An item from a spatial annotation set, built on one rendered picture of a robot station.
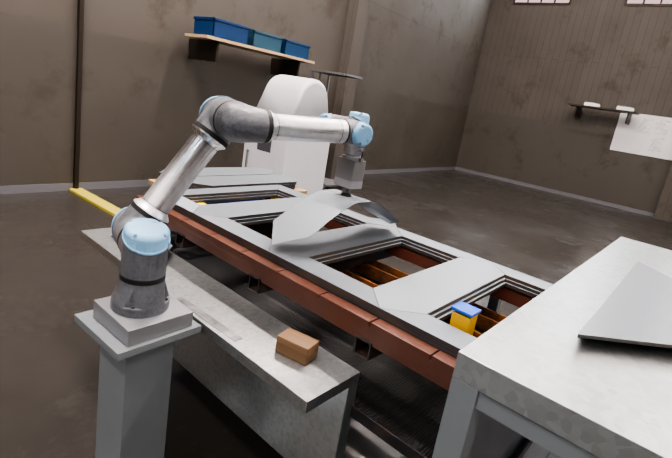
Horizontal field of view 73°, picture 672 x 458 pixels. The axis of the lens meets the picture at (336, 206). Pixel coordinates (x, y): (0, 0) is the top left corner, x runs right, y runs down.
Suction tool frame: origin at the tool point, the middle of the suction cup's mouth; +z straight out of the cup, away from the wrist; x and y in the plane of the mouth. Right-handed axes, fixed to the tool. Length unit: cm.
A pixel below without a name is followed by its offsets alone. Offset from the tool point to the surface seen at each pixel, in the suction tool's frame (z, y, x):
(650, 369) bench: -4, -104, 45
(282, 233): 10.5, -0.6, 28.9
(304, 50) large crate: -88, 365, -290
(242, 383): 58, -7, 42
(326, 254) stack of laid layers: 16.3, -9.9, 16.0
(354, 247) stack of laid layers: 16.0, -9.1, 0.7
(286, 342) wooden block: 29, -31, 49
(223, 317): 33, -5, 52
